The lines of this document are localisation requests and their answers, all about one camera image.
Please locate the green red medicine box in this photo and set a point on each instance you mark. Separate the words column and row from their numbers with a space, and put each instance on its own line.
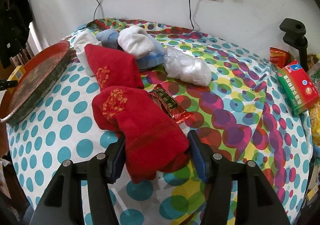
column 298, row 87

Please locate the yellow card box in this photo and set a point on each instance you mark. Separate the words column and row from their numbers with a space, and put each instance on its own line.
column 16, row 76

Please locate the red sock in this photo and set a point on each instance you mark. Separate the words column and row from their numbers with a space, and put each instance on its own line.
column 113, row 67
column 153, row 141

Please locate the black clamp stand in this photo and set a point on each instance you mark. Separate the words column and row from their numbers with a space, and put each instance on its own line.
column 295, row 37

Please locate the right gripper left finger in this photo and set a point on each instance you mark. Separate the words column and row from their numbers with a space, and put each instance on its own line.
column 115, row 160

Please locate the red gold snack packet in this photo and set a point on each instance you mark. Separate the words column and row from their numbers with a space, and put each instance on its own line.
column 169, row 105

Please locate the black hanging clothes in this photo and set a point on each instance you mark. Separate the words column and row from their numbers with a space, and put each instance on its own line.
column 16, row 17

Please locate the light blue sock right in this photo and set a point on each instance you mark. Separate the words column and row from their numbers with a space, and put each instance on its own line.
column 153, row 58

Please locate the polka dot tablecloth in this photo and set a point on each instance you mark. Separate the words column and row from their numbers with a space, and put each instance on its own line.
column 242, row 114

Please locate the red snack bag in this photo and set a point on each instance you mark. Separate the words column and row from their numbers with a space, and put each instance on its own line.
column 279, row 57

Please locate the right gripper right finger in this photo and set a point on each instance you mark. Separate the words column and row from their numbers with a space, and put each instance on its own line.
column 201, row 155

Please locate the clear plastic bag bundle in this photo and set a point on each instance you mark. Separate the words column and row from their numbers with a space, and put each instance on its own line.
column 188, row 69

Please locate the round red tray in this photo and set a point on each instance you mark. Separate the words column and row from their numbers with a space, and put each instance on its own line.
column 41, row 73

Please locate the white sock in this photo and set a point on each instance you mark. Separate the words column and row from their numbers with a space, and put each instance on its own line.
column 82, row 40
column 135, row 41

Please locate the light blue sock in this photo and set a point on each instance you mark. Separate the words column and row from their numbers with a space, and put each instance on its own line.
column 108, row 38
column 153, row 58

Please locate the yellow snack plastic bag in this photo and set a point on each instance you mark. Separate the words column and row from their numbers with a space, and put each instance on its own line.
column 313, row 73

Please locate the light blue sock left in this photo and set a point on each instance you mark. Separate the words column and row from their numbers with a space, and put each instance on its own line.
column 108, row 38

